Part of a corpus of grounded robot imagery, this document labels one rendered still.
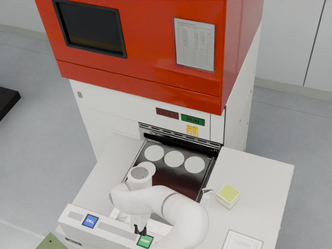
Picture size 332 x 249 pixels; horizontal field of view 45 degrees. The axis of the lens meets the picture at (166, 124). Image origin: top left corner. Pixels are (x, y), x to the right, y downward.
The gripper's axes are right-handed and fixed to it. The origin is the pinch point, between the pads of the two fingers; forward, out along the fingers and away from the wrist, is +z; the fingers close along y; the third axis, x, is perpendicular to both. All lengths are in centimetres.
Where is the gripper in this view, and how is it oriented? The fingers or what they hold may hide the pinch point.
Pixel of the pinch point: (142, 230)
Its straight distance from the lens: 162.7
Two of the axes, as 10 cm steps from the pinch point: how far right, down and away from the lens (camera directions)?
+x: 9.2, 2.4, -3.0
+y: -3.8, 5.6, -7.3
